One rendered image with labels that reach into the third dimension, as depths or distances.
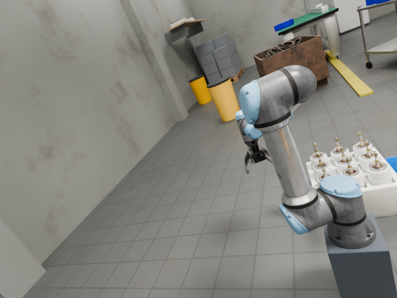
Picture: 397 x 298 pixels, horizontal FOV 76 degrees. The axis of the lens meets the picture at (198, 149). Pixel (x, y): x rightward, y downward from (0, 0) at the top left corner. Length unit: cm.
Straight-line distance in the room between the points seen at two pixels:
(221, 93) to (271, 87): 292
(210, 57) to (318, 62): 360
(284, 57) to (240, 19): 486
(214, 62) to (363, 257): 610
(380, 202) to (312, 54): 247
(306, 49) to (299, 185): 291
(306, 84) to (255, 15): 751
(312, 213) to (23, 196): 240
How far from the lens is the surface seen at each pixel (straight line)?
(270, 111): 75
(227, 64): 670
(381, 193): 152
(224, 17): 839
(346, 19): 762
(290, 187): 86
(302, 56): 364
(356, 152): 170
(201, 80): 553
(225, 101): 368
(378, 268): 112
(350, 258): 107
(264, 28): 825
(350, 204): 96
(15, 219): 271
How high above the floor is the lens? 109
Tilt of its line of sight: 20 degrees down
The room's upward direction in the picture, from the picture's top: 24 degrees counter-clockwise
